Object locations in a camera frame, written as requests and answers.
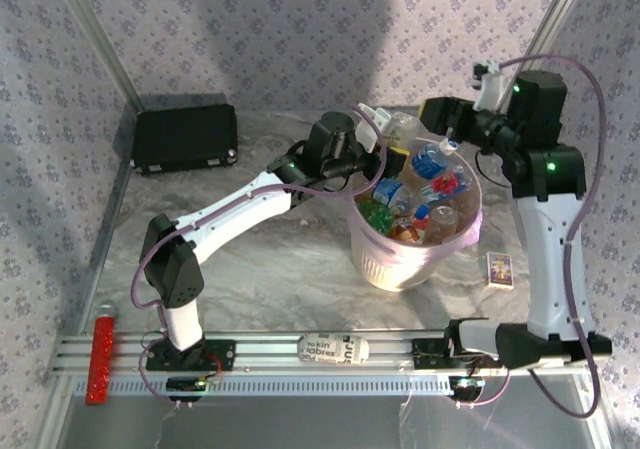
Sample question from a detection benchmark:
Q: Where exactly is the clear unlabelled plastic bottle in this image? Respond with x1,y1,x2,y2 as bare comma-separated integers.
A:
427,203,461,243

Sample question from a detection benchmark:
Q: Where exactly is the aluminium side frame rail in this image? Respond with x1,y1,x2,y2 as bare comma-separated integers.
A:
37,108,137,449

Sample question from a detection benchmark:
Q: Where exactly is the clear bottle blue pink label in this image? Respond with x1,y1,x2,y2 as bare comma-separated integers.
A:
424,166,471,205

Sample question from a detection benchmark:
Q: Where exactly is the green plastic soda bottle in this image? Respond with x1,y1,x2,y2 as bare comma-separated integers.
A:
357,198,396,235

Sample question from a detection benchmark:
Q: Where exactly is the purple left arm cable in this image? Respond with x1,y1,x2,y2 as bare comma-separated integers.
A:
130,103,389,413

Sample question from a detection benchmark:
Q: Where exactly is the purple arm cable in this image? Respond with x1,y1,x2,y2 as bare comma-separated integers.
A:
472,53,609,420
130,103,389,413

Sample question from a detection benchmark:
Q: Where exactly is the slotted grey cable duct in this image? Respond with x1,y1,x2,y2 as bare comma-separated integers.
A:
72,372,464,398

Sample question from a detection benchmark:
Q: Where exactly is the frosted bottle matcha label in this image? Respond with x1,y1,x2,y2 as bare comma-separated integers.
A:
387,112,429,150

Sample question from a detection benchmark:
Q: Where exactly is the small black circuit board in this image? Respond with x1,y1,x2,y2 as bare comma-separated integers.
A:
448,376,487,401
166,376,212,396

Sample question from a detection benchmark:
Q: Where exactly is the clear bottle orange label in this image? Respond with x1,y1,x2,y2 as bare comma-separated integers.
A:
389,218,426,243

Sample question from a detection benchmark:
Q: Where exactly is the thin black cable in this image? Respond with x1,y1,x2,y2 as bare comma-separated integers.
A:
473,149,507,186

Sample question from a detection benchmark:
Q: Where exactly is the red glitter tube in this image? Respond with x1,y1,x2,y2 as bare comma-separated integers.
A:
84,301,120,406

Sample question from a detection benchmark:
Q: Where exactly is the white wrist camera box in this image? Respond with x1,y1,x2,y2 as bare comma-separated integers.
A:
357,106,394,153
472,60,506,113

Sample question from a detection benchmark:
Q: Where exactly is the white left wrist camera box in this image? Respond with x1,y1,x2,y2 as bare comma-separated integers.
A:
357,106,394,153

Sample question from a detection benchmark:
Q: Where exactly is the white plastic bin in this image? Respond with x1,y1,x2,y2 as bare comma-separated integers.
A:
349,138,484,293

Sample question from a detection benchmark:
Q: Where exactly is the black ribbed hard case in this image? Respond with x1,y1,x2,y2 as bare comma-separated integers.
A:
130,93,240,175

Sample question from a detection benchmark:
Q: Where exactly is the small purple card box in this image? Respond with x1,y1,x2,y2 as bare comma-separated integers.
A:
483,251,516,290

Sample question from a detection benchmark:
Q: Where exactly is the bottle with blue cap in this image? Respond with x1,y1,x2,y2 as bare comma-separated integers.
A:
410,202,432,231

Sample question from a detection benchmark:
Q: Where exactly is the aluminium mounting rail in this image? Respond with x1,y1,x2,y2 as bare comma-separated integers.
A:
52,329,586,376

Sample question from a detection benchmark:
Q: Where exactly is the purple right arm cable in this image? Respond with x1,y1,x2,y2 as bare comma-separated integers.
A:
472,53,609,420

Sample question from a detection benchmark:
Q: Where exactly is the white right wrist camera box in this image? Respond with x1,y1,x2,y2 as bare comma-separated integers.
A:
472,60,506,113

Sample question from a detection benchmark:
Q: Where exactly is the aluminium frame post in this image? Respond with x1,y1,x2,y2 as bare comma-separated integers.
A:
52,0,142,113
522,0,594,68

